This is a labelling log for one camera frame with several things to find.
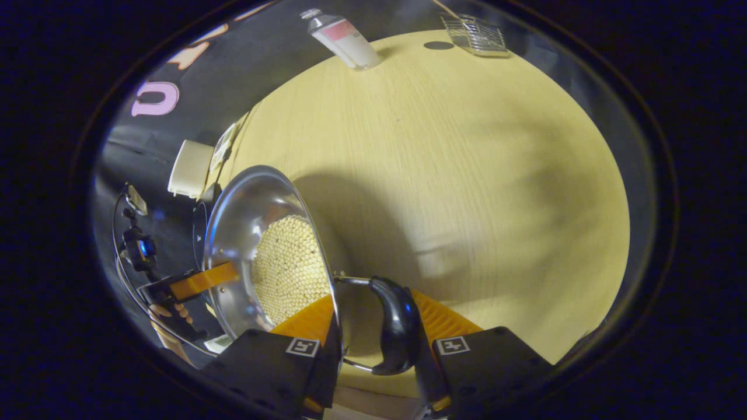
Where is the white toaster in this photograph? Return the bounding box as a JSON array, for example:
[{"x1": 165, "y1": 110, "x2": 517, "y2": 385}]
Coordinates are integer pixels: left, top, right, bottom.
[{"x1": 168, "y1": 140, "x2": 215, "y2": 200}]

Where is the black induction cooktop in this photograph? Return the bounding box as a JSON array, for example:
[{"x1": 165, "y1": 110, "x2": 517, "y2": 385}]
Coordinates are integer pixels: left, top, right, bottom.
[{"x1": 193, "y1": 201, "x2": 211, "y2": 275}]

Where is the clear holder with stick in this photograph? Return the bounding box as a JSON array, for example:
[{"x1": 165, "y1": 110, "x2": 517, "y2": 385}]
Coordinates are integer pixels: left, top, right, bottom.
[{"x1": 432, "y1": 0, "x2": 509, "y2": 58}]

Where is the white divided dish of beans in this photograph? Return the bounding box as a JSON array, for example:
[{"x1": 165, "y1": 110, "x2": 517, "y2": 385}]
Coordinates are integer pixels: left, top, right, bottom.
[{"x1": 210, "y1": 122, "x2": 237, "y2": 173}]

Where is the white bottle with pink label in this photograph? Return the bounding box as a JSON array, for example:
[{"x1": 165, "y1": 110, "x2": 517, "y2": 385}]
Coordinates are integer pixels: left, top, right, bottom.
[{"x1": 301, "y1": 9, "x2": 383, "y2": 72}]

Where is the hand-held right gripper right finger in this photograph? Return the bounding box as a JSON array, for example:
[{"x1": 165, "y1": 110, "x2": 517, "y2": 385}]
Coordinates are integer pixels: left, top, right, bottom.
[{"x1": 409, "y1": 289, "x2": 552, "y2": 418}]

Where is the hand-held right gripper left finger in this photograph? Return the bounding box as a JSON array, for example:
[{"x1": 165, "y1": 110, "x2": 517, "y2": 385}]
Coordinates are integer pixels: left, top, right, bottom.
[{"x1": 201, "y1": 295, "x2": 342, "y2": 418}]

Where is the steel pot with black handles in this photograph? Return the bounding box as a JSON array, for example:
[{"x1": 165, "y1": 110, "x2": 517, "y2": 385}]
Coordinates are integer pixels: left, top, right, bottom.
[{"x1": 203, "y1": 165, "x2": 421, "y2": 377}]

